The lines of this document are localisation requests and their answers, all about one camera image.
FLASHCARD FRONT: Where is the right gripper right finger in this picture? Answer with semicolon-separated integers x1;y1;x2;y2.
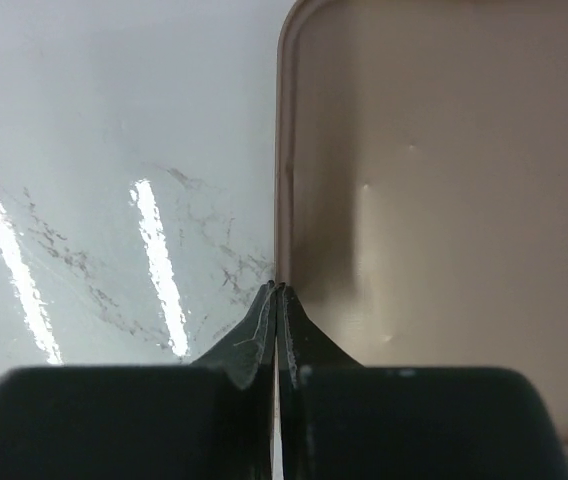
276;284;568;479

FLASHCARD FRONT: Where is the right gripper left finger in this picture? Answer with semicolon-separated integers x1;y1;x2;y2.
0;282;277;479

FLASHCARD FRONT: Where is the rose gold box lid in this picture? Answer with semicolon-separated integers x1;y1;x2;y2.
276;1;568;452

